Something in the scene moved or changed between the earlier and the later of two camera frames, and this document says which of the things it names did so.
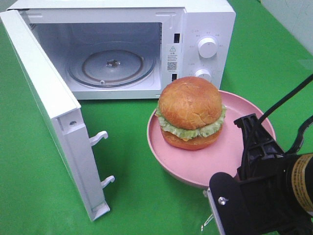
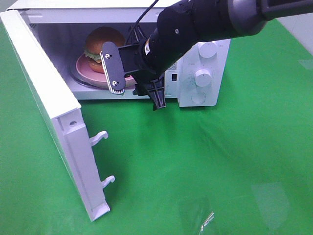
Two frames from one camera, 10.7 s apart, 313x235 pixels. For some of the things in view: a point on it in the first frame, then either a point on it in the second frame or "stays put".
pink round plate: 197,167 → 86,72
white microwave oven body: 127,50 stays put
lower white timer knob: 204,73 stays put
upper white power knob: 208,47 stays put
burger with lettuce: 190,113 → 96,38
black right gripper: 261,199 → 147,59
